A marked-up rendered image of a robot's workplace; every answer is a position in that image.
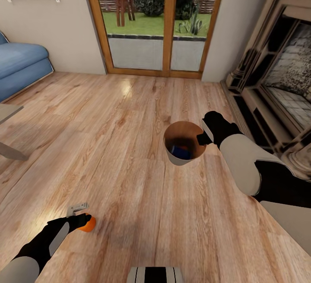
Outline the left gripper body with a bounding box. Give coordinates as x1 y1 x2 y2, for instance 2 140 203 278
68 213 87 232

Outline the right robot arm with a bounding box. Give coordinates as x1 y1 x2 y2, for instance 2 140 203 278
197 111 311 256

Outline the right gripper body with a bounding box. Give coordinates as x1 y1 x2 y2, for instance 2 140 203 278
197 133 213 146

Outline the trash can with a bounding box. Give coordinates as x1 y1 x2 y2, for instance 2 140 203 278
163 121 207 166

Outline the robot trunk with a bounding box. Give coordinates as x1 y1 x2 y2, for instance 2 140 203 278
127 267 184 283

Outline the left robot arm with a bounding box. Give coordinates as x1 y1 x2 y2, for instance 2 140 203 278
0 202 92 283

